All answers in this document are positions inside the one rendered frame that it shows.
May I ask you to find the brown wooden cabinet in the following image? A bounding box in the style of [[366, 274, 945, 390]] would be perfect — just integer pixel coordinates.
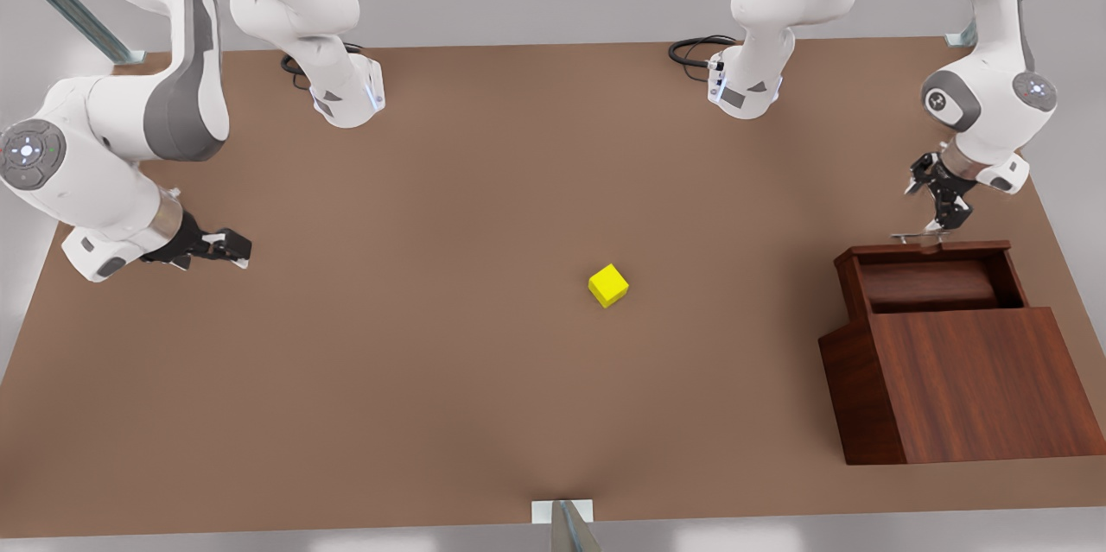
[[817, 306, 1106, 466]]

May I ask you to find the yellow cube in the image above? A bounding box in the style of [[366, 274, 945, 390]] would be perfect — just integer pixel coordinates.
[[588, 263, 631, 310]]

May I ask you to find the black cable loop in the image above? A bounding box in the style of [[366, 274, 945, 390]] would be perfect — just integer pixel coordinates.
[[667, 35, 738, 84], [280, 41, 365, 92]]

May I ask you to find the brown wooden drawer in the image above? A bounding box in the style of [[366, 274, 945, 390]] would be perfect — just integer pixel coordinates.
[[834, 230, 1030, 316]]

